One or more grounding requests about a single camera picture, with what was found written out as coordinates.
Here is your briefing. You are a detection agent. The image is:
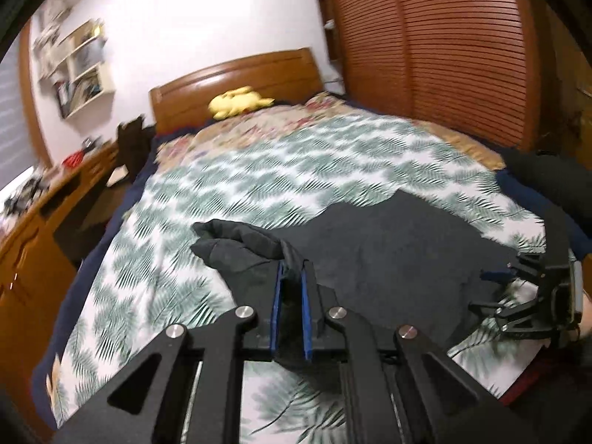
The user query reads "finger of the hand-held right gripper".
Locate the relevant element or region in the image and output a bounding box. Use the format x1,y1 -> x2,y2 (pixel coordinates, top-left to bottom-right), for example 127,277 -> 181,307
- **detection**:
468,293 -> 546,339
480,253 -> 549,284

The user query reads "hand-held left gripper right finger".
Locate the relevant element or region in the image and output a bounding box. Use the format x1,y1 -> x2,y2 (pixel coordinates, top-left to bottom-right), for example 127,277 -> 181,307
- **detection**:
300,259 -> 539,444

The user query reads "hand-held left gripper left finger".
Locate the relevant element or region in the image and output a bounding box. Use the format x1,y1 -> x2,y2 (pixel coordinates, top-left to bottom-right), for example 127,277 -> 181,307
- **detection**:
55,260 -> 286,444

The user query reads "black jacket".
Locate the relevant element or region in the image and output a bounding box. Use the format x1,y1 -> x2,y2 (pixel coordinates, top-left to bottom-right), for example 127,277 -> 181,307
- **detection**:
191,189 -> 532,380

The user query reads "dark blue bed sheet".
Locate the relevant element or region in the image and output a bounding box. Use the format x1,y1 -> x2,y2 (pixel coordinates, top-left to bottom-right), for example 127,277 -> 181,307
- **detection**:
32,129 -> 556,426

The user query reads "dark cloth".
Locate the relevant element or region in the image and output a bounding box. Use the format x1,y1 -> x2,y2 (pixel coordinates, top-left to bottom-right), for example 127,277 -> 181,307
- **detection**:
502,147 -> 592,262

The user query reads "leaf print blanket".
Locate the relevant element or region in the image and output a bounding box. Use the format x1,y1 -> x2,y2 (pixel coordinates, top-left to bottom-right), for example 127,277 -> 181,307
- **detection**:
51,113 -> 579,444

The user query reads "floral quilt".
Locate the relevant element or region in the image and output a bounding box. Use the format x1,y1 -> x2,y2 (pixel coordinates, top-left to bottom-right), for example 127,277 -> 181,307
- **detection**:
155,92 -> 507,172

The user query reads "yellow plush toy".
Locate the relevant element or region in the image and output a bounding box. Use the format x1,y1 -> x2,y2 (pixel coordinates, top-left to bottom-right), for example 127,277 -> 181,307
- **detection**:
208,85 -> 276,121

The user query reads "black bag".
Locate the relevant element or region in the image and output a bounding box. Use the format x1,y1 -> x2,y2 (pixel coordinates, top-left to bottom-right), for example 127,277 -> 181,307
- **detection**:
115,118 -> 157,183

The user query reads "wooden louvered wardrobe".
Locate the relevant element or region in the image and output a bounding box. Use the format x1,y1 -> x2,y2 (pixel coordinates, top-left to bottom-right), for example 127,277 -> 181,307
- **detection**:
312,0 -> 592,158

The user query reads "wooden headboard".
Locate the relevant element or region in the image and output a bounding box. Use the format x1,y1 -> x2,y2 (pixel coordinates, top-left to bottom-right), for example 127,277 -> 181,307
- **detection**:
149,47 -> 324,135

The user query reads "wooden desk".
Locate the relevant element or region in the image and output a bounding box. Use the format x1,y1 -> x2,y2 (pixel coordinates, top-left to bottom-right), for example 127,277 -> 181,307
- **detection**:
0,141 -> 135,431

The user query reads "pile of small clutter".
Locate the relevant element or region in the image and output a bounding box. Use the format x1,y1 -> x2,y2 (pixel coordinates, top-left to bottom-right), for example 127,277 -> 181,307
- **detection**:
0,166 -> 51,218

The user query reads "window blind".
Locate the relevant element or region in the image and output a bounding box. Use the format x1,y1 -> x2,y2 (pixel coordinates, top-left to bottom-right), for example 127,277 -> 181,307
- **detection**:
0,46 -> 40,190

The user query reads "white wall shelf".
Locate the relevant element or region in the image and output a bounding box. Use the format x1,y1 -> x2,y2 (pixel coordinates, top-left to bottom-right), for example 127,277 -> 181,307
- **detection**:
34,18 -> 116,118

